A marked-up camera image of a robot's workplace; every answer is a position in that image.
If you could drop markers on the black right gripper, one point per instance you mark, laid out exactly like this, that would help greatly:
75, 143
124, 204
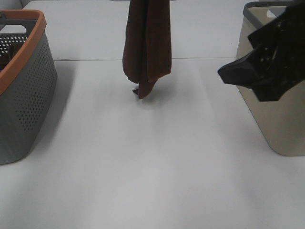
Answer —
277, 62

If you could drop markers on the grey basket with orange rim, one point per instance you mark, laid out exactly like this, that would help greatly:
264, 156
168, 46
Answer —
27, 82

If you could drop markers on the brown towel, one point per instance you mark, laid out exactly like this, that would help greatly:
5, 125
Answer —
147, 53

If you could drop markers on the beige basket with grey rim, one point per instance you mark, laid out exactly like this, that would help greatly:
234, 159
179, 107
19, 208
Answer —
281, 122

